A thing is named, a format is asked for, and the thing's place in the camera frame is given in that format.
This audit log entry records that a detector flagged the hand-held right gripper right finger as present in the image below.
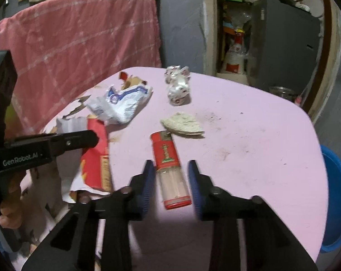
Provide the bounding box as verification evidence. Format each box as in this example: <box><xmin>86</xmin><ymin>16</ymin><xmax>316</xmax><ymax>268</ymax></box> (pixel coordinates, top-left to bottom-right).
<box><xmin>187</xmin><ymin>159</ymin><xmax>319</xmax><ymax>271</ymax></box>

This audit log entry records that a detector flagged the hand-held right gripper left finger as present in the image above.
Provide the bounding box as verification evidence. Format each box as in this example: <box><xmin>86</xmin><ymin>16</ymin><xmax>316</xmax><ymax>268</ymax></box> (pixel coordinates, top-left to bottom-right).
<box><xmin>21</xmin><ymin>159</ymin><xmax>157</xmax><ymax>271</ymax></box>

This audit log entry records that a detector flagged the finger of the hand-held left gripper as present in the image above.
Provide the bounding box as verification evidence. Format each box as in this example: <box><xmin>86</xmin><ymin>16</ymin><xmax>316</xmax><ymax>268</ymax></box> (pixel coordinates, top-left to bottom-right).
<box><xmin>4</xmin><ymin>130</ymin><xmax>100</xmax><ymax>156</ymax></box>

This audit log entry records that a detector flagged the white paper wrapper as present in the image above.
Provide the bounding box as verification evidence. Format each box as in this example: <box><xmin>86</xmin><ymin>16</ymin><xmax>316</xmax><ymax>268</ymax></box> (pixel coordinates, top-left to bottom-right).
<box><xmin>56</xmin><ymin>117</ymin><xmax>89</xmax><ymax>134</ymax></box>

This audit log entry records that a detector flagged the red snack bag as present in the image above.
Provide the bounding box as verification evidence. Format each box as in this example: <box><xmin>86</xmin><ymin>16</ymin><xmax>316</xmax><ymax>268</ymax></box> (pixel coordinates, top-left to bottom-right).
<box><xmin>80</xmin><ymin>119</ymin><xmax>113</xmax><ymax>192</ymax></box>

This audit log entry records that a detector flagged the red clear lighter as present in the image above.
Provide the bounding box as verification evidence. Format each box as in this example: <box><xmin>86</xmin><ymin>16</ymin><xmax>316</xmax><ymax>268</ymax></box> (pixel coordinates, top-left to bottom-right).
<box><xmin>150</xmin><ymin>130</ymin><xmax>192</xmax><ymax>210</ymax></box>

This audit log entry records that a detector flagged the white blue plastic bag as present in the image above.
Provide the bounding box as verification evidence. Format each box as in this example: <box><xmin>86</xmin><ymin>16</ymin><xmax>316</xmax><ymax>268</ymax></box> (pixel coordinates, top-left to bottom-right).
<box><xmin>84</xmin><ymin>85</ymin><xmax>154</xmax><ymax>125</ymax></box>

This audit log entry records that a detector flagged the flatbread piece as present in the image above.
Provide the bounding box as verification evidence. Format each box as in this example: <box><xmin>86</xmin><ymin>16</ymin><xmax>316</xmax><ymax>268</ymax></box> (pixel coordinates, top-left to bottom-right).
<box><xmin>160</xmin><ymin>112</ymin><xmax>205</xmax><ymax>138</ymax></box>

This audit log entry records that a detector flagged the torn brown paper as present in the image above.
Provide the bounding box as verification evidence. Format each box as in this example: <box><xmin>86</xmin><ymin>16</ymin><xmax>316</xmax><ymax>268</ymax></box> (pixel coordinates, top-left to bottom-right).
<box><xmin>119</xmin><ymin>71</ymin><xmax>148</xmax><ymax>90</ymax></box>

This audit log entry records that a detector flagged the blue plastic bucket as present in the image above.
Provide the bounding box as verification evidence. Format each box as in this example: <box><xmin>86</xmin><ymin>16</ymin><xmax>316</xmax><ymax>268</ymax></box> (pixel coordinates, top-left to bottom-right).
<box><xmin>319</xmin><ymin>145</ymin><xmax>341</xmax><ymax>254</ymax></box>

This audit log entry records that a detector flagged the person's left hand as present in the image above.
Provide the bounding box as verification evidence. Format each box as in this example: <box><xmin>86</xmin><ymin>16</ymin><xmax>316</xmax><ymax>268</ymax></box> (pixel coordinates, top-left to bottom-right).
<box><xmin>0</xmin><ymin>169</ymin><xmax>37</xmax><ymax>229</ymax></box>

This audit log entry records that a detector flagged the pink cloth covered table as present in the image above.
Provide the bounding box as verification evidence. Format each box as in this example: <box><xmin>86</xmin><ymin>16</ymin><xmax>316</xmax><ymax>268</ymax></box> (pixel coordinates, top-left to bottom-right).
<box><xmin>11</xmin><ymin>66</ymin><xmax>329</xmax><ymax>271</ymax></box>

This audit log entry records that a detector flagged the pink checked cloth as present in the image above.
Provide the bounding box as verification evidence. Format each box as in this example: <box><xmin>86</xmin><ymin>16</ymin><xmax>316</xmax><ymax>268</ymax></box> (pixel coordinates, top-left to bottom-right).
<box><xmin>0</xmin><ymin>0</ymin><xmax>162</xmax><ymax>136</ymax></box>

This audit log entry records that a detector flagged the steel pot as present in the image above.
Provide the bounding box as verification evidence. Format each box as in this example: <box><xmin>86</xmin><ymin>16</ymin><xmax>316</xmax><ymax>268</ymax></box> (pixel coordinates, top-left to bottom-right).
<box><xmin>269</xmin><ymin>86</ymin><xmax>296</xmax><ymax>100</ymax></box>

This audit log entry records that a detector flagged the red white bottle on floor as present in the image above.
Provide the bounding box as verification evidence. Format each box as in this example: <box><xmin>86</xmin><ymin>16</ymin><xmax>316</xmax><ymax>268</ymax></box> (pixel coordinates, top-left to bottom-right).
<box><xmin>223</xmin><ymin>28</ymin><xmax>248</xmax><ymax>75</ymax></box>

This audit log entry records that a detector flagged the grey refrigerator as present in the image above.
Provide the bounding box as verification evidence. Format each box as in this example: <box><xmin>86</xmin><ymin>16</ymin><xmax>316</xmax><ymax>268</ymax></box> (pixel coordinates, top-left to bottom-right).
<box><xmin>251</xmin><ymin>0</ymin><xmax>322</xmax><ymax>91</ymax></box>

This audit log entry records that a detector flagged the wooden door frame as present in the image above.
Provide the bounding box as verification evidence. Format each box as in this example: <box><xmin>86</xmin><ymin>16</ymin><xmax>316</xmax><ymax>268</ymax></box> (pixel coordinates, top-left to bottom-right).
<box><xmin>201</xmin><ymin>0</ymin><xmax>341</xmax><ymax>123</ymax></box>

